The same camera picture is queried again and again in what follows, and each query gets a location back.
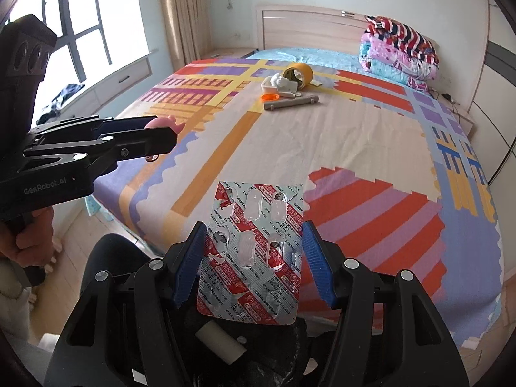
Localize pink toy pig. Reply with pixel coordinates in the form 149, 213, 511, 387
144, 116, 185, 162

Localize beige curtain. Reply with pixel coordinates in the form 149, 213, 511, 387
156, 0, 213, 71

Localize window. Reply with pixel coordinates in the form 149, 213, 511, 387
8, 0, 152, 101

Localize yellow tape roll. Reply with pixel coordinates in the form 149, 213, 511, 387
282, 63, 314, 89

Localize dark clothes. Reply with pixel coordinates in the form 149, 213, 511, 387
36, 83, 87, 125

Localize black cable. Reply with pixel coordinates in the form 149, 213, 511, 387
429, 89, 462, 117

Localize red silver blister pack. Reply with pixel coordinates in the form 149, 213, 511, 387
195, 181, 305, 326

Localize wooden nightstand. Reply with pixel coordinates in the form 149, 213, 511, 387
200, 46, 259, 63
427, 86, 476, 135

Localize white wardrobe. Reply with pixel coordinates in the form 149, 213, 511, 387
468, 0, 516, 186

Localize white cylinder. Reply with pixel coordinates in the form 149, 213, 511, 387
195, 318, 246, 365

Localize crumpled white tissue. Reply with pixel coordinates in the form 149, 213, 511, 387
268, 72, 299, 91

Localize colourful patterned blanket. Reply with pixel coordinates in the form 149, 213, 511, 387
91, 58, 506, 345

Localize person's left hand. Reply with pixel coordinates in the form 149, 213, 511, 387
0, 207, 56, 275

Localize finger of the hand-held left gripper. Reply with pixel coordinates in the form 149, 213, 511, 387
27, 115, 160, 146
22, 127, 178, 182

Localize white window seat cabinet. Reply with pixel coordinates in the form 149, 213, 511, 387
34, 50, 178, 130

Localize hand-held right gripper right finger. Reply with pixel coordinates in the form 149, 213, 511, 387
302, 221, 470, 387

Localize wooden headboard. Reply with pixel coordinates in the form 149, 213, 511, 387
255, 3, 439, 55

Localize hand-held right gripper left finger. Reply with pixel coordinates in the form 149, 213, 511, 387
50, 221, 208, 387

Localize pink printed folded quilt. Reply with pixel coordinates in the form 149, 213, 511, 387
359, 32, 440, 91

